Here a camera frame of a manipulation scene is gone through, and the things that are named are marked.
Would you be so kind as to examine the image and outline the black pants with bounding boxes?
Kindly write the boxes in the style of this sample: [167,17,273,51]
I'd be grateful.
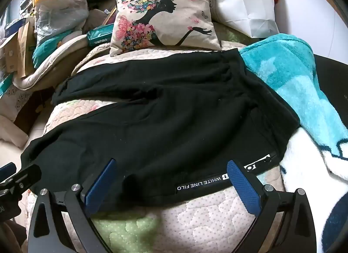
[20,50,301,213]

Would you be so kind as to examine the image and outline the teal plastic packet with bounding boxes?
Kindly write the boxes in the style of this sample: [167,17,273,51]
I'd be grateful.
[33,38,66,68]

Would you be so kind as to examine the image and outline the grey folded cloth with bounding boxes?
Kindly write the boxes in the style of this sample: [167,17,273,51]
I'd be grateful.
[205,0,280,38]

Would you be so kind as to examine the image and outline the floral silhouette print cushion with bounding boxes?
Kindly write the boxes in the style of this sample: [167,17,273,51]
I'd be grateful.
[109,0,222,57]

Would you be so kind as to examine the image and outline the teal tissue packet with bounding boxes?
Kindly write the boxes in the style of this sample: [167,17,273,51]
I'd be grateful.
[86,23,116,48]

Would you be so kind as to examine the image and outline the quilted patchwork bed cover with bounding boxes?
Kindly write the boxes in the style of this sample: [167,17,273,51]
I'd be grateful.
[26,39,289,253]

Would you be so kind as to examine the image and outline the teal and white fleece blanket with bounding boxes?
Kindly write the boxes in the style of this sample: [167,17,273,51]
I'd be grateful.
[239,33,348,253]

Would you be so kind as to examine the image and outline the clear plastic bag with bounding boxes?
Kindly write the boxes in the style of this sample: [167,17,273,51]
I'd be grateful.
[34,0,89,49]

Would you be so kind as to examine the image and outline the cardboard boxes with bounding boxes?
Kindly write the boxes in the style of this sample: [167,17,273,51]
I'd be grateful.
[17,20,36,77]

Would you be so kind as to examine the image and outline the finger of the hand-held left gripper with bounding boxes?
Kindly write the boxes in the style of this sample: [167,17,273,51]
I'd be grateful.
[4,165,42,191]
[0,162,17,179]

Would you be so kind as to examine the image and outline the beige padded mat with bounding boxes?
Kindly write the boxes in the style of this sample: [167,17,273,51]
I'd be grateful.
[13,34,90,90]

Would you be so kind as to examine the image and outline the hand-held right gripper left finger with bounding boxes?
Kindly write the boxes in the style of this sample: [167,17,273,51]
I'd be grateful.
[28,158,118,253]

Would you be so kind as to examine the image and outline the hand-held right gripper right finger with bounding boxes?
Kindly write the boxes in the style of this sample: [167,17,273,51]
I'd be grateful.
[226,160,317,253]

